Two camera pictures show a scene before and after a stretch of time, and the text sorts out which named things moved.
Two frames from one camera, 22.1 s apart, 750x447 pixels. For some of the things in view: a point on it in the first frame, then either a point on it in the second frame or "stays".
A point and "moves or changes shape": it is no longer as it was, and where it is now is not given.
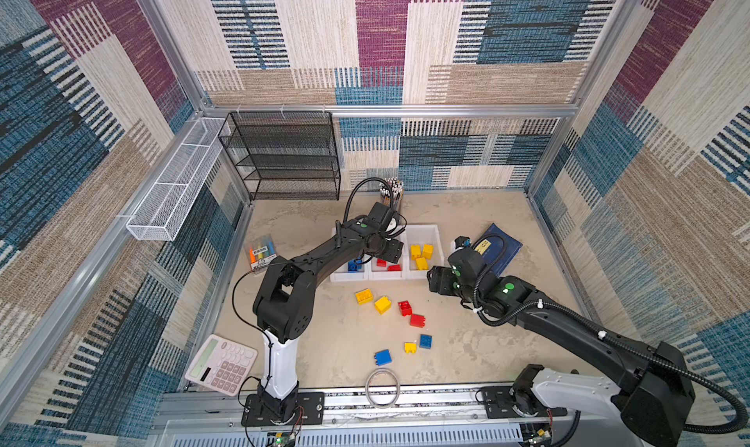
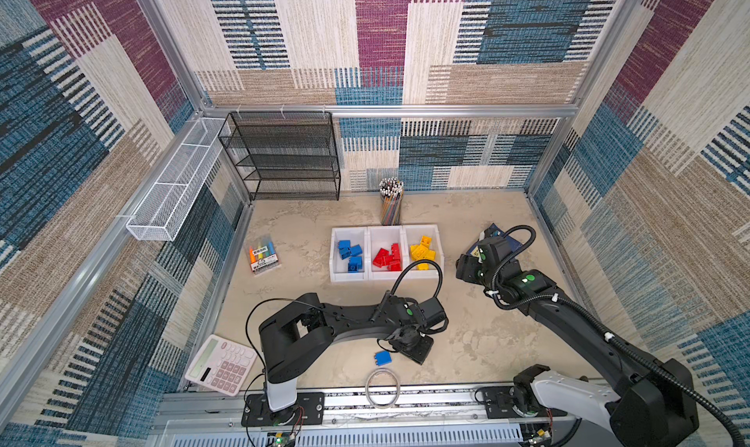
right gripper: (440, 276) to (465, 265)
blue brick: (383, 357) stays
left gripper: (395, 251) to (420, 356)
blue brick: (353, 264) stays
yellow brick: (383, 304) moves or changes shape
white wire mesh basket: (163, 210) stays
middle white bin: (381, 269) stays
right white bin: (422, 250) stays
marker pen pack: (260, 249) stays
